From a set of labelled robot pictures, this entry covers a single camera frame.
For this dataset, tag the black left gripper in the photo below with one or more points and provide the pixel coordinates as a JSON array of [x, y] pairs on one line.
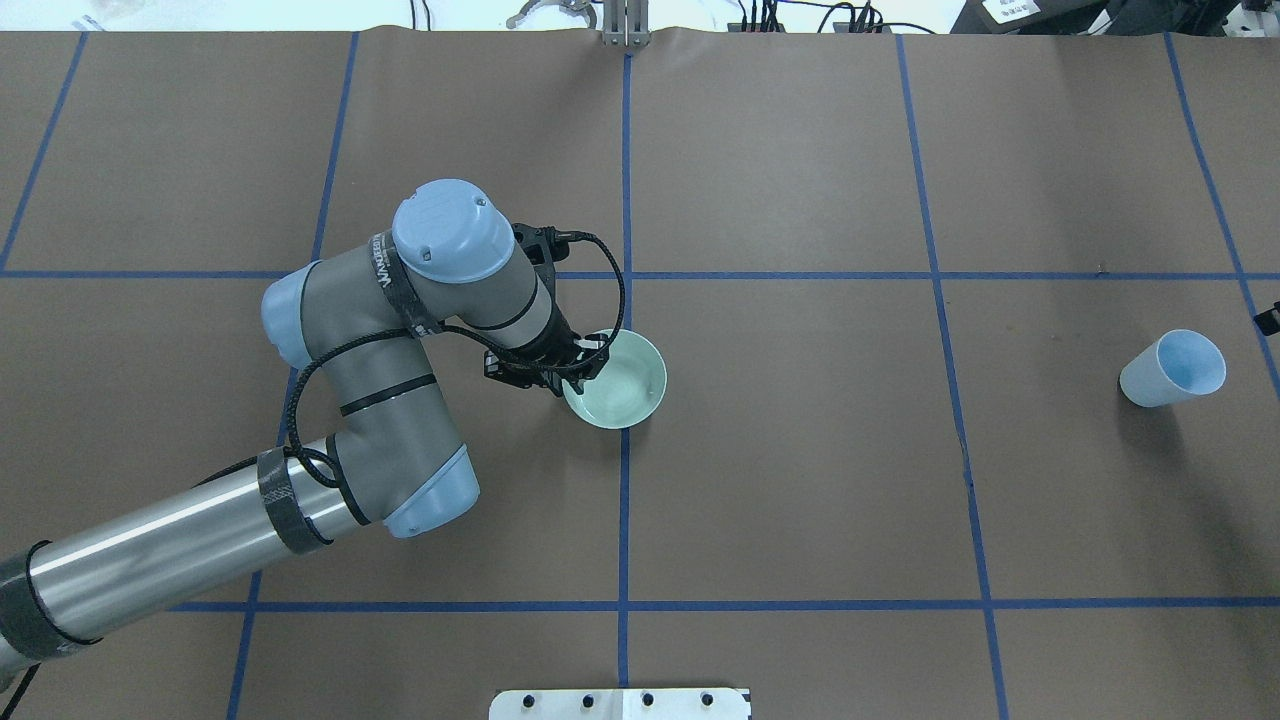
[[554, 349]]

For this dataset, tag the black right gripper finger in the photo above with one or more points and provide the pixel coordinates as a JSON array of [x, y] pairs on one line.
[[1268, 322]]

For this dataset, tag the light green ceramic bowl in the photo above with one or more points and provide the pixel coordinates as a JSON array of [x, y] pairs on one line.
[[627, 390]]

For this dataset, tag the light blue plastic cup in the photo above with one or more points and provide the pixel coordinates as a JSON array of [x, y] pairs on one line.
[[1179, 366]]

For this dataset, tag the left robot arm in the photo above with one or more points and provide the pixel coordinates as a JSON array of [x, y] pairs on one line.
[[368, 436]]

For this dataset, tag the grey metal clamp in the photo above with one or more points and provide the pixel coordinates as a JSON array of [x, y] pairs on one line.
[[531, 14]]

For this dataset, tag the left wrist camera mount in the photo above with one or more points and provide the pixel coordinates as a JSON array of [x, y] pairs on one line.
[[545, 247]]

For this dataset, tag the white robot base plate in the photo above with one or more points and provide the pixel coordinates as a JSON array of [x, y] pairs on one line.
[[623, 703]]

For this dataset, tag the aluminium frame post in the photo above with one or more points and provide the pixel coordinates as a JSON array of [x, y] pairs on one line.
[[625, 23]]

